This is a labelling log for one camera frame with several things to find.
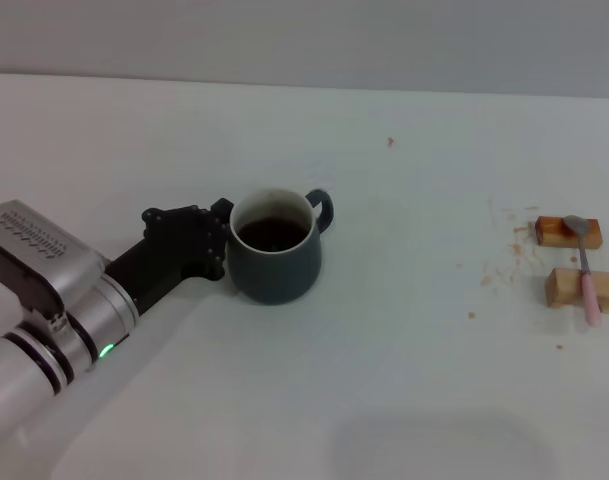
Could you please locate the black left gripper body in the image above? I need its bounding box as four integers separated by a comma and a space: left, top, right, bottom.
103, 204, 213, 316

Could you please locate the grey ceramic cup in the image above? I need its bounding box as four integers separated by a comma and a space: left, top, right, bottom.
225, 186, 335, 305

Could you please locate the pink handled metal spoon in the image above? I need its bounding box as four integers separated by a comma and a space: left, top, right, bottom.
562, 214, 603, 327

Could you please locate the dark coffee liquid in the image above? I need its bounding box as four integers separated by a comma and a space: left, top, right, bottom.
236, 218, 310, 253

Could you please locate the stained wooden block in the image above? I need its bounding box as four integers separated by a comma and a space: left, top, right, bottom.
534, 215, 604, 250

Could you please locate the pale notched wooden block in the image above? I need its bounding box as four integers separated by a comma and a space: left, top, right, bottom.
544, 267, 609, 315

